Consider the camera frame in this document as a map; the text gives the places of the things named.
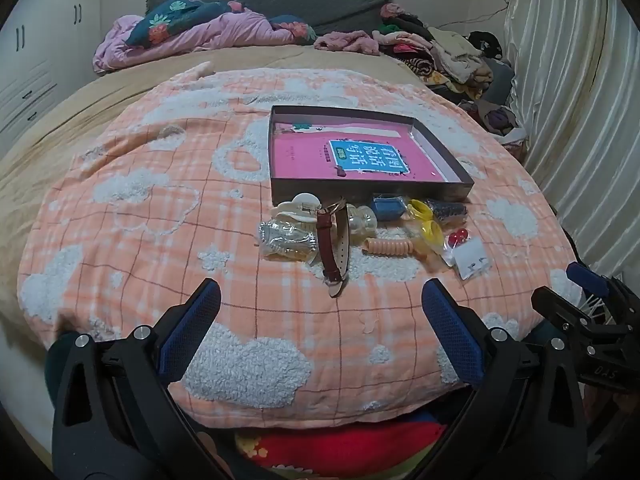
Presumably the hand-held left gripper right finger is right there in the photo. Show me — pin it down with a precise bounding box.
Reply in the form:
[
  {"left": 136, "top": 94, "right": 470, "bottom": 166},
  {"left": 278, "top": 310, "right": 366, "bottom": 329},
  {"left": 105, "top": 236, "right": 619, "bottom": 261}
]
[{"left": 421, "top": 278, "right": 588, "bottom": 480}]

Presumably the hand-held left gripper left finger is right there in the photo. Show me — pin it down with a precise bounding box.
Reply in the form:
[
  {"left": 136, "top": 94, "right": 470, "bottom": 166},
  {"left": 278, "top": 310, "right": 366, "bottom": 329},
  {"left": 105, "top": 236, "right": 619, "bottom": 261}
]
[{"left": 52, "top": 277, "right": 223, "bottom": 480}]

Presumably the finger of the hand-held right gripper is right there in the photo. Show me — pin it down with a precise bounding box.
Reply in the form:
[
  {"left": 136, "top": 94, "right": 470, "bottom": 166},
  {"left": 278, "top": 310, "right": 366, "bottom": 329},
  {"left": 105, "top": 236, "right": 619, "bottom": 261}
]
[
  {"left": 531, "top": 286, "right": 608, "bottom": 343},
  {"left": 566, "top": 261, "right": 640, "bottom": 311}
]

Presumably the white card earrings packet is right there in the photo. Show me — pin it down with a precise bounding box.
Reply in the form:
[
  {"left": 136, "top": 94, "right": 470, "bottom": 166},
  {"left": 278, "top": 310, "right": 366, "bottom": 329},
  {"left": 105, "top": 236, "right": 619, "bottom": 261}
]
[{"left": 452, "top": 239, "right": 489, "bottom": 281}]

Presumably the peach coil hair tie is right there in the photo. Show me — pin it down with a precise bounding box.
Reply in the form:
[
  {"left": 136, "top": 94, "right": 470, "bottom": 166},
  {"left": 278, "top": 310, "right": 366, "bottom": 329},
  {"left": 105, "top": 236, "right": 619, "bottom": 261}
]
[{"left": 362, "top": 237, "right": 415, "bottom": 259}]

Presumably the clear bag of gold jewelry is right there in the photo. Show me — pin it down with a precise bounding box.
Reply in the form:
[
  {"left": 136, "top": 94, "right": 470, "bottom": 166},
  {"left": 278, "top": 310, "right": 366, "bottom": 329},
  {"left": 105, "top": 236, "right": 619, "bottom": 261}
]
[{"left": 258, "top": 217, "right": 321, "bottom": 264}]

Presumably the shallow grey cardboard box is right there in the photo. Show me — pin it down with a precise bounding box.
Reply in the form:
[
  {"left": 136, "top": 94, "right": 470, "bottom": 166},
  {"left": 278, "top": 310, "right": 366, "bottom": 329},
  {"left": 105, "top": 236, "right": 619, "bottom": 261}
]
[{"left": 269, "top": 105, "right": 475, "bottom": 207}]

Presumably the orange plaid cloud blanket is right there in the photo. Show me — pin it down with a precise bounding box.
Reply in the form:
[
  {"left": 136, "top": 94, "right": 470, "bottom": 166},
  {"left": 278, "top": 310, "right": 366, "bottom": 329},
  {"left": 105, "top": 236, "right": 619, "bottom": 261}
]
[{"left": 17, "top": 66, "right": 585, "bottom": 432}]

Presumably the dark glitter hair clip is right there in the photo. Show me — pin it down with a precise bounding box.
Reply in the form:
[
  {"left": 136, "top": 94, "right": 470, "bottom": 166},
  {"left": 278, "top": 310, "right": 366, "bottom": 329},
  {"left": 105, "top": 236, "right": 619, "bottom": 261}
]
[{"left": 430, "top": 199, "right": 469, "bottom": 226}]

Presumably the blue hair clip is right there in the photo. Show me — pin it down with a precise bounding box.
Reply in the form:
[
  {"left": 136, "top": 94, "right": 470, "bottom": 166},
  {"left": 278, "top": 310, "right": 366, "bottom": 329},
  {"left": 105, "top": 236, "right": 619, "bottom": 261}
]
[{"left": 371, "top": 193, "right": 409, "bottom": 221}]

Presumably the white hair claw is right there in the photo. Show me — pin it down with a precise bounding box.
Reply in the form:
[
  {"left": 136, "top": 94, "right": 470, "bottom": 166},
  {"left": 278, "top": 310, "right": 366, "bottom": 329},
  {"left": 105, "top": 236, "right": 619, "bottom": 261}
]
[{"left": 274, "top": 193, "right": 323, "bottom": 222}]

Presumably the red floral cloth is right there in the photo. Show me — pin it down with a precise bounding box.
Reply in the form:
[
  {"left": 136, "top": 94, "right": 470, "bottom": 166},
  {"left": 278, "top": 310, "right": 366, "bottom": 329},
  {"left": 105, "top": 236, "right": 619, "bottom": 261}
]
[{"left": 234, "top": 419, "right": 447, "bottom": 480}]

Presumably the cream pleated curtain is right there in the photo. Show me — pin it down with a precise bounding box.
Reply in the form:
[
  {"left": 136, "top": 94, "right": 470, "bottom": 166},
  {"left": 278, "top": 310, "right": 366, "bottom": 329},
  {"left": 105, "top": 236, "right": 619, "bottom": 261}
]
[{"left": 500, "top": 0, "right": 640, "bottom": 283}]

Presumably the pink book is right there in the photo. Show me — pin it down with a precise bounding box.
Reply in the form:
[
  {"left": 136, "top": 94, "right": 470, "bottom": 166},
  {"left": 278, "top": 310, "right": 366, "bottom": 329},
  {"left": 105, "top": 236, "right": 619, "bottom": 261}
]
[{"left": 272, "top": 121, "right": 449, "bottom": 182}]

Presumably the beige bed sheet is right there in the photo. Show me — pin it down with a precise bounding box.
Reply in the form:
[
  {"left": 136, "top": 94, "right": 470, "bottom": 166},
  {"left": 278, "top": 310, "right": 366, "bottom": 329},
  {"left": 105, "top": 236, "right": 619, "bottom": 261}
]
[{"left": 0, "top": 42, "right": 418, "bottom": 201}]

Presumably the pile of clothes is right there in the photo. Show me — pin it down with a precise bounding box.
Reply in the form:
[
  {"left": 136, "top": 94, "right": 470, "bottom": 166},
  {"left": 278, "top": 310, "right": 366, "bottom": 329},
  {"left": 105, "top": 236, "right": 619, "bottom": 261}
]
[{"left": 372, "top": 2, "right": 530, "bottom": 147}]

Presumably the pink quilt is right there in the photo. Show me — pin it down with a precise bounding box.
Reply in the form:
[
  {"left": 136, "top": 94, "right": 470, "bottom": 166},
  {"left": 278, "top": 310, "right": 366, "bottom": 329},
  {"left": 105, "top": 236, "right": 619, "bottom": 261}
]
[{"left": 92, "top": 1, "right": 321, "bottom": 76}]

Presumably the teal floral pillow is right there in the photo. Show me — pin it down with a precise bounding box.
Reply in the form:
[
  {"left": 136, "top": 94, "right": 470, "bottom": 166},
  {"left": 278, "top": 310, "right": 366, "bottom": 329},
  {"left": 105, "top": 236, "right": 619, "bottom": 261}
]
[{"left": 125, "top": 0, "right": 227, "bottom": 47}]

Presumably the white wardrobe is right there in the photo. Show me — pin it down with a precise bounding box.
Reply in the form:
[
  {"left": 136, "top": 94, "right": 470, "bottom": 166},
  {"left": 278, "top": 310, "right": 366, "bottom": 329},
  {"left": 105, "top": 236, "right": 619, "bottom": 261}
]
[{"left": 0, "top": 0, "right": 103, "bottom": 133}]

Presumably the pink fluffy garment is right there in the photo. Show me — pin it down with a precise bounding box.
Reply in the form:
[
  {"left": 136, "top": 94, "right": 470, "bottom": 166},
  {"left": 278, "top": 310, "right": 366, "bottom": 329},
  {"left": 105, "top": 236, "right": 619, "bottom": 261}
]
[{"left": 314, "top": 30, "right": 384, "bottom": 57}]

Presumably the grey headboard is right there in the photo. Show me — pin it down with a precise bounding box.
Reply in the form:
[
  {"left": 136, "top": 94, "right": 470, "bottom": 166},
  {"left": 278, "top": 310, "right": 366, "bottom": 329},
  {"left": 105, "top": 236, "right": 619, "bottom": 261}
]
[{"left": 145, "top": 0, "right": 394, "bottom": 37}]

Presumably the yellow plastic ring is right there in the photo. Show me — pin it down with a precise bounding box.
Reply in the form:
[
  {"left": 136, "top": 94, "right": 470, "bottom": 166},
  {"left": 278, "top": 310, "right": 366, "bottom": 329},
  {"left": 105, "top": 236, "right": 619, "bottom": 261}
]
[
  {"left": 419, "top": 220, "right": 445, "bottom": 247},
  {"left": 406, "top": 199, "right": 435, "bottom": 222}
]

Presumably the brown leather strap watch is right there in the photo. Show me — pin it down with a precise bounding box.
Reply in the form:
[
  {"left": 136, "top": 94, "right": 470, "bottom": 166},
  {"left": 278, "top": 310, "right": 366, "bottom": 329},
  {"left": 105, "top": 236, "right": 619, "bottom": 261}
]
[{"left": 315, "top": 197, "right": 352, "bottom": 299}]

